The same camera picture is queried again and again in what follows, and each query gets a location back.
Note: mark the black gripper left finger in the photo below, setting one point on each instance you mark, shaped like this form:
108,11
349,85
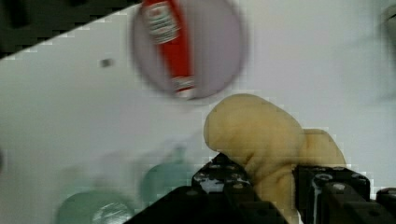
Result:
220,193

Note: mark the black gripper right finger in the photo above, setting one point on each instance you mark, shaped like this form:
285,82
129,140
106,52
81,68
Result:
337,195

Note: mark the yellow plush peeled banana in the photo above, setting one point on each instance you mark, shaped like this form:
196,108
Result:
268,143

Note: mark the light green mug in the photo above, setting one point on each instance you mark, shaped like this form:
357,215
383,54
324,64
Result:
170,172

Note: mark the grey round plate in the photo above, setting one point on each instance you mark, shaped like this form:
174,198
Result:
218,44

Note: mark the red ketchup bottle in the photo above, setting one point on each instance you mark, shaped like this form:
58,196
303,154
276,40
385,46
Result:
169,33

